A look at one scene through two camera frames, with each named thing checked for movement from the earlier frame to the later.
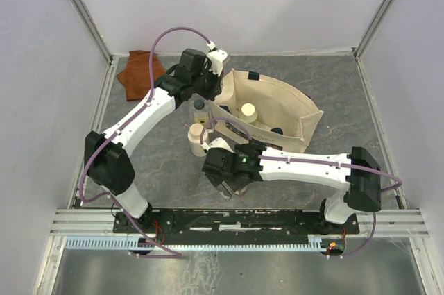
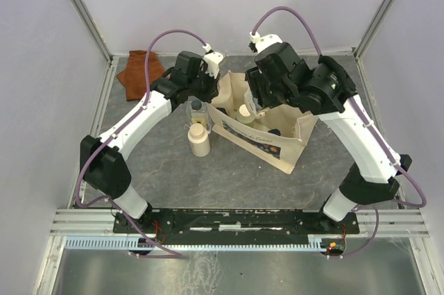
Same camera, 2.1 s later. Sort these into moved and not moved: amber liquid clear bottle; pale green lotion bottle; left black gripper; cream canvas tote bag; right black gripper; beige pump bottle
Moved: right black gripper; amber liquid clear bottle
Not moved: beige pump bottle; pale green lotion bottle; cream canvas tote bag; left black gripper
